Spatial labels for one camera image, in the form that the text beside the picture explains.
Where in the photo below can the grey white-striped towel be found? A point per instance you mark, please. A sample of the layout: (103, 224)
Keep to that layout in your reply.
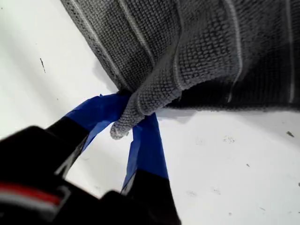
(199, 47)

